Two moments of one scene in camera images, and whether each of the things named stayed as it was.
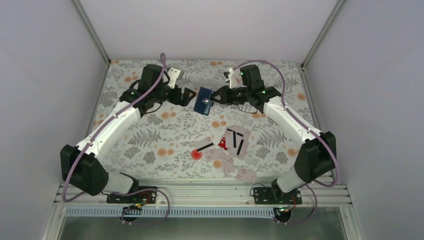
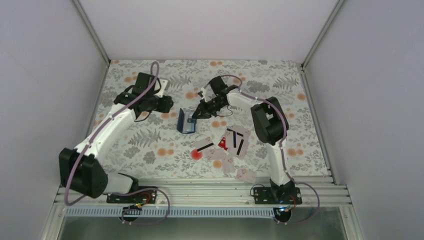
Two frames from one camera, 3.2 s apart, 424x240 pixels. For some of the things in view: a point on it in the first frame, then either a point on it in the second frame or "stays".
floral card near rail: (246, 176) stays
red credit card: (222, 143) stays
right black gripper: (225, 98) → (204, 116)
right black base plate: (264, 195) stays
